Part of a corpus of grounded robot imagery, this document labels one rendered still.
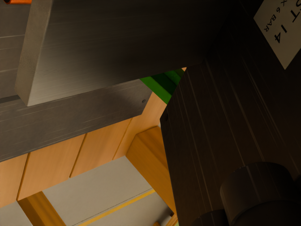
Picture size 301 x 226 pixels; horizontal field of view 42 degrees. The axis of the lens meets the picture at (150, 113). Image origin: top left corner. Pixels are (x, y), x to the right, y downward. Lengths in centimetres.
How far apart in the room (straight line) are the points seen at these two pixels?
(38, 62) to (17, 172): 60
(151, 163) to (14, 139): 43
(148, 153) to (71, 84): 76
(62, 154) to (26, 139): 17
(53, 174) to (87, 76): 66
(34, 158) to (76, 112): 14
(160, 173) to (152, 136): 11
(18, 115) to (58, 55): 42
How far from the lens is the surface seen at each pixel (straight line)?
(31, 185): 92
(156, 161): 101
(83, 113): 77
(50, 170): 91
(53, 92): 28
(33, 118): 70
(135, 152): 106
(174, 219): 588
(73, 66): 27
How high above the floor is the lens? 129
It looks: 24 degrees down
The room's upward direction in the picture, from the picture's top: 136 degrees clockwise
